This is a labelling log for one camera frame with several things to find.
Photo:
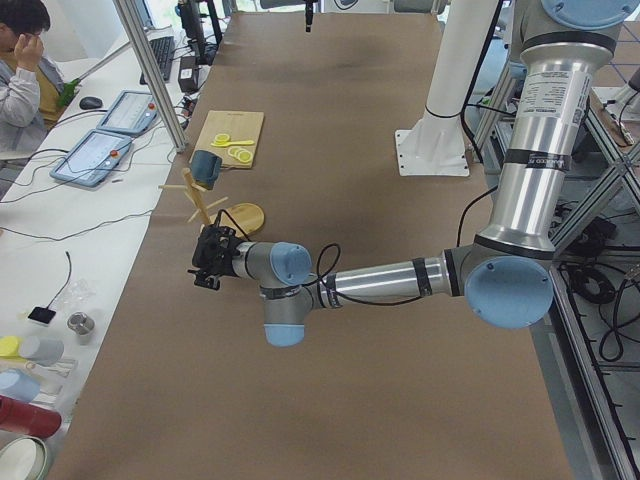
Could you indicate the lemon slice end of row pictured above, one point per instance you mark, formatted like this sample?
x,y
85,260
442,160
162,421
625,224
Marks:
x,y
246,160

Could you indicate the grey cup lying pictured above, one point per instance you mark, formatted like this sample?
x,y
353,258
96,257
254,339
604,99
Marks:
x,y
42,351

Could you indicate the aluminium frame post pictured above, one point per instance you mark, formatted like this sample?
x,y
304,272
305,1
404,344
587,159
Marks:
x,y
133,27

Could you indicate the blue-grey mug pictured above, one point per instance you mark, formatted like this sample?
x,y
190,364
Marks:
x,y
205,168

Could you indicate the black square pad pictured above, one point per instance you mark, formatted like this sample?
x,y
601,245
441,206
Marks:
x,y
42,315

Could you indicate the black power adapter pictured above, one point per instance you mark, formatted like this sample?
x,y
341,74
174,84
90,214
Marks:
x,y
188,75

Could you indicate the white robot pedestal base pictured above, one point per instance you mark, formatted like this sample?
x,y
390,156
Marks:
x,y
435,145

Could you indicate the small steel cup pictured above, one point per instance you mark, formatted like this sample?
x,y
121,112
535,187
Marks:
x,y
83,326

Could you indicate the lemon slice middle of row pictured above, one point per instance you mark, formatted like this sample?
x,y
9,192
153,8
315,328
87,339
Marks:
x,y
241,153

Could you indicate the yellow plastic knife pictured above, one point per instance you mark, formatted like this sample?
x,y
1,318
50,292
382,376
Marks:
x,y
232,143

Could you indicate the black computer mouse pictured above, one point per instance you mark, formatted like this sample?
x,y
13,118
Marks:
x,y
90,103

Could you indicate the teach pendant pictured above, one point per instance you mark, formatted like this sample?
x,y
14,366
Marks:
x,y
92,159
131,114

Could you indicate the seated person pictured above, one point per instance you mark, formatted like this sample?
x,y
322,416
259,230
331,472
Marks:
x,y
31,83

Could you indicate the bamboo cup rack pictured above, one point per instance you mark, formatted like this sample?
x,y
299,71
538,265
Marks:
x,y
244,217

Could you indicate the black keyboard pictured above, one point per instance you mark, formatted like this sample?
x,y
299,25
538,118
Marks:
x,y
163,49

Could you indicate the yellow cup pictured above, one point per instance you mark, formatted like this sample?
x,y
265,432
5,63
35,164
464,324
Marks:
x,y
10,346

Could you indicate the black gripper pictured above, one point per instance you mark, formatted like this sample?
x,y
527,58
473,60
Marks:
x,y
223,264

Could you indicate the white green bowl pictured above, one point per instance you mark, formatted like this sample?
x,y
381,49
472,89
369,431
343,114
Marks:
x,y
26,458

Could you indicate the teach pendant far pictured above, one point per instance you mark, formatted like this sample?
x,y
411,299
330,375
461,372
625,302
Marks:
x,y
131,114

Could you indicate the teach pendant near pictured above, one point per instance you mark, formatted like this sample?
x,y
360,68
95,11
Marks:
x,y
92,159

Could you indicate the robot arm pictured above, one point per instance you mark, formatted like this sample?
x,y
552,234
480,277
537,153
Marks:
x,y
504,273

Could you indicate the red thermos bottle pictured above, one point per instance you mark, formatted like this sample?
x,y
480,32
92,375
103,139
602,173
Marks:
x,y
24,418

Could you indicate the light blue cup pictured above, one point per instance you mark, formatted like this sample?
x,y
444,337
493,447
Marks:
x,y
18,385

